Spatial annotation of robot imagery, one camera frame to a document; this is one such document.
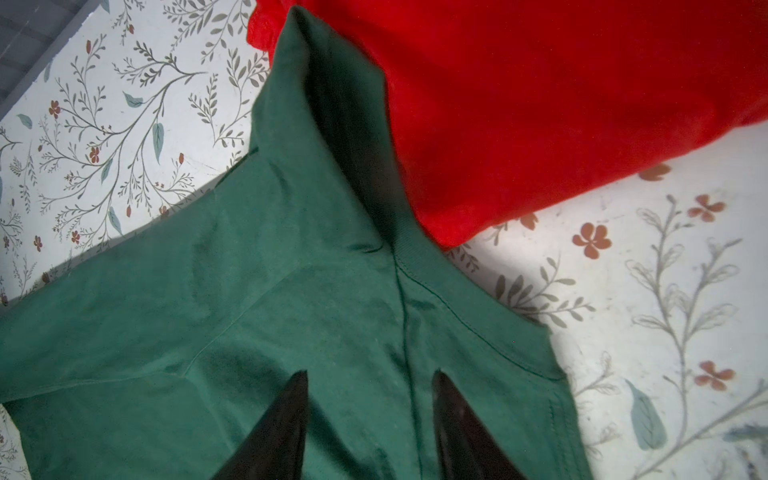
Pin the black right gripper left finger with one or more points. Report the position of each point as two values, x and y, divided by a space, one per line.
275 447

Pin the green t-shirt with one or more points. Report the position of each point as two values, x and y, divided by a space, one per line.
156 358

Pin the folded red t-shirt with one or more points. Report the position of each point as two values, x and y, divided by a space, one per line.
499 109

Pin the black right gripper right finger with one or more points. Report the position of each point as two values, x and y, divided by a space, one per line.
465 448

